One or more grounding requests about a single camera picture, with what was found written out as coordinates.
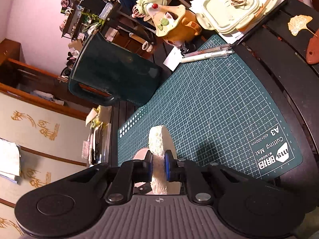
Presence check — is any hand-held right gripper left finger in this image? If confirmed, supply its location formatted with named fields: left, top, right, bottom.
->
left=62, top=150, right=154, bottom=206

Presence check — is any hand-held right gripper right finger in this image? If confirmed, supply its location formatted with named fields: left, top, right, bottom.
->
left=164, top=150, right=255, bottom=206

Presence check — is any white ceramic bowl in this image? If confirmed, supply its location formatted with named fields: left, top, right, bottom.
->
left=133, top=147, right=155, bottom=196

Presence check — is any white oval sponge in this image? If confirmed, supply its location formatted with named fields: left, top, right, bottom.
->
left=148, top=125, right=181, bottom=196

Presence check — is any stack of books and papers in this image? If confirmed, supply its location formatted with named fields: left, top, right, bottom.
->
left=82, top=122, right=112, bottom=166

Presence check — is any clear plastic pouch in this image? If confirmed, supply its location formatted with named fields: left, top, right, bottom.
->
left=82, top=141, right=91, bottom=160

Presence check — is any yellow green carton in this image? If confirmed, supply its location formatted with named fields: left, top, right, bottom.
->
left=85, top=106, right=112, bottom=127

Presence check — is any green cutting mat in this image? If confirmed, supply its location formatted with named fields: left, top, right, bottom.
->
left=117, top=34, right=303, bottom=196

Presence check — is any dark green kettle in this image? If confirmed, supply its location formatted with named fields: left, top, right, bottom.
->
left=68, top=31, right=163, bottom=107

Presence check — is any white paper card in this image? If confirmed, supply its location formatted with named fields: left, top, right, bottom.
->
left=164, top=47, right=186, bottom=71

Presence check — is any white pen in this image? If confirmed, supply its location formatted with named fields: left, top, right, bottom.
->
left=180, top=50, right=235, bottom=63

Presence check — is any black binder clip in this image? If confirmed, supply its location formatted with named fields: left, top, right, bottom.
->
left=179, top=43, right=197, bottom=55

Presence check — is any clear pen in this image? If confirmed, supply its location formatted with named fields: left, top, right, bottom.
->
left=183, top=43, right=235, bottom=56

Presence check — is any cluttered wooden desk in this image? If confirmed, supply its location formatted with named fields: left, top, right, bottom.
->
left=100, top=0, right=175, bottom=63

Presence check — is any orange bear ceramic mug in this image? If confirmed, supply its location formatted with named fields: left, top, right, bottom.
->
left=162, top=11, right=202, bottom=48

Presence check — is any white paper sheet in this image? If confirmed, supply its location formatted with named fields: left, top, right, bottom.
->
left=0, top=138, right=22, bottom=183

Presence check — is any brown wooden door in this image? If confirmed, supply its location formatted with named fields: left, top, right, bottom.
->
left=0, top=38, right=97, bottom=120

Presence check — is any clear plastic box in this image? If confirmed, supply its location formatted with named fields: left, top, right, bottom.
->
left=98, top=4, right=112, bottom=20

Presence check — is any display shelf with figurines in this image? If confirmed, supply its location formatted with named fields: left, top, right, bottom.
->
left=60, top=0, right=105, bottom=40

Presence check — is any small pale green container lid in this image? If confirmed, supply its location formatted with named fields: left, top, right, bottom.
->
left=199, top=0, right=258, bottom=28

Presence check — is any yellow ginkgo leaf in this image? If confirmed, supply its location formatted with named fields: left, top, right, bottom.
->
left=288, top=15, right=318, bottom=37

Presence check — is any stack of pale green lids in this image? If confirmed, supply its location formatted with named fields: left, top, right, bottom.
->
left=196, top=0, right=280, bottom=34

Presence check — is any pink wire whisk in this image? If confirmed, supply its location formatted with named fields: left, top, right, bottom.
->
left=132, top=5, right=144, bottom=19

